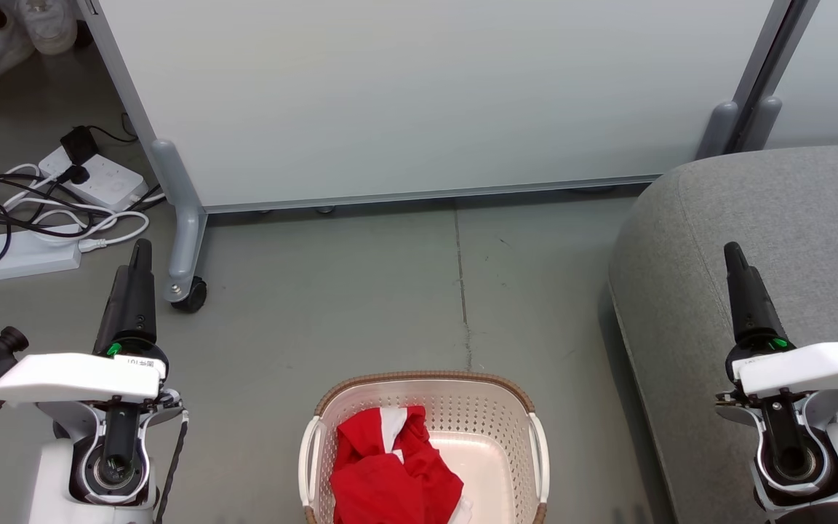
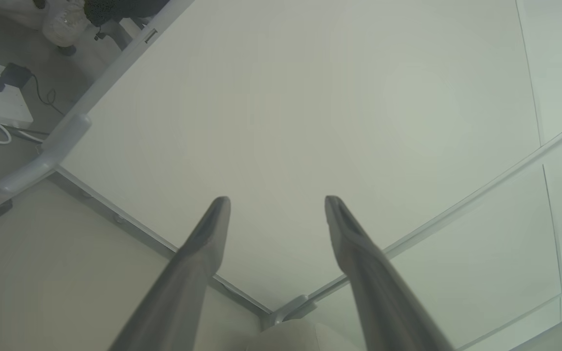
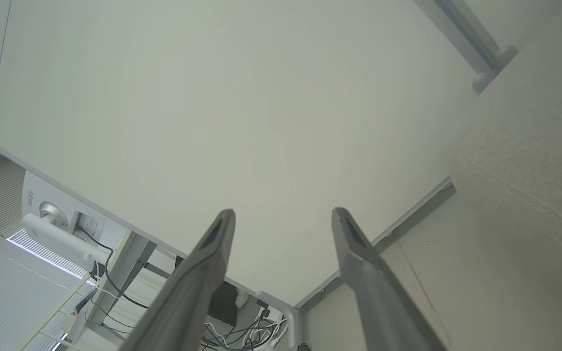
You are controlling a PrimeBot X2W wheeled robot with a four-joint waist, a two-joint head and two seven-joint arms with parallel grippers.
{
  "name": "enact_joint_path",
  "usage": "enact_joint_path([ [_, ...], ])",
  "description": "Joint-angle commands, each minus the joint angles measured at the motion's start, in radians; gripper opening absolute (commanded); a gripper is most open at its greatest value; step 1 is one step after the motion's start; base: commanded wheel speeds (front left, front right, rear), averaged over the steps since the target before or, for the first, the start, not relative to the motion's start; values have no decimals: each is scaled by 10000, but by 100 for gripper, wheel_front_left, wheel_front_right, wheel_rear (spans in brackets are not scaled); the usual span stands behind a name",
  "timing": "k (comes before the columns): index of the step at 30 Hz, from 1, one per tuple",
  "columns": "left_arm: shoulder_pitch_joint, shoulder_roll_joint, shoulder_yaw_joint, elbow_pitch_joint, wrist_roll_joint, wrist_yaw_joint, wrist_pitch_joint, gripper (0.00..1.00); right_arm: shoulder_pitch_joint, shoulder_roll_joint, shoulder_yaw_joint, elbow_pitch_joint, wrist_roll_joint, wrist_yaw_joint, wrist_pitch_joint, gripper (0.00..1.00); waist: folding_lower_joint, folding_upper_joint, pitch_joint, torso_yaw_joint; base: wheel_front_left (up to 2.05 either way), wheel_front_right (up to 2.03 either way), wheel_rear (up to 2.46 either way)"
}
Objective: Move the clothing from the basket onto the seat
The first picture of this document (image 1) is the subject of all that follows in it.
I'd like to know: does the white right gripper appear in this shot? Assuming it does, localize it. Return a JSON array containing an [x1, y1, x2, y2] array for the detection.
[[724, 243, 838, 400]]

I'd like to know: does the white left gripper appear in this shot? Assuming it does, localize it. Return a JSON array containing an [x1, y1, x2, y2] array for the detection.
[[0, 239, 170, 407]]

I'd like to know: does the red garment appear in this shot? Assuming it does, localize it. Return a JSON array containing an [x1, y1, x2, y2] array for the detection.
[[330, 405, 475, 524]]

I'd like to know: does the grey fabric sofa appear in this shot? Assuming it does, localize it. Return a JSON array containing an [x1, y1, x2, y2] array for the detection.
[[607, 143, 838, 524]]

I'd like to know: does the black caster wheel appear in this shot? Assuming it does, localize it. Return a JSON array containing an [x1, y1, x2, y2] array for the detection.
[[170, 277, 210, 314]]

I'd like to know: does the grey partition leg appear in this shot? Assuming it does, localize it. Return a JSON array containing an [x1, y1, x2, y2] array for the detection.
[[149, 138, 208, 303], [742, 95, 783, 154], [695, 100, 741, 161]]

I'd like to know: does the white square power strip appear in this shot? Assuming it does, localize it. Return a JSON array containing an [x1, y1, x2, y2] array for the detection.
[[39, 144, 149, 212]]

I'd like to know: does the black power adapter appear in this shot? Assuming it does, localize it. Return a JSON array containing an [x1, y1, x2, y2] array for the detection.
[[60, 125, 101, 167]]

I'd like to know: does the white partition panel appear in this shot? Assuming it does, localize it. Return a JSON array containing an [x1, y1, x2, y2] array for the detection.
[[764, 0, 838, 151], [76, 0, 821, 215]]

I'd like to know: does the white perforated laundry basket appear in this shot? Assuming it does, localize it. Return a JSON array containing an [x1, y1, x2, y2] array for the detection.
[[298, 370, 551, 524]]

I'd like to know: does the white cable with plug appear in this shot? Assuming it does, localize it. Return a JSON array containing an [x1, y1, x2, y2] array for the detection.
[[25, 207, 151, 253]]

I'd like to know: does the black cable with plug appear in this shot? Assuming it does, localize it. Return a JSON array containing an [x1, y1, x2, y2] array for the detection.
[[0, 163, 92, 228]]

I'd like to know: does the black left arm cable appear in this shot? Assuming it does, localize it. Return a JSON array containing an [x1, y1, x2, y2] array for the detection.
[[153, 409, 191, 524]]

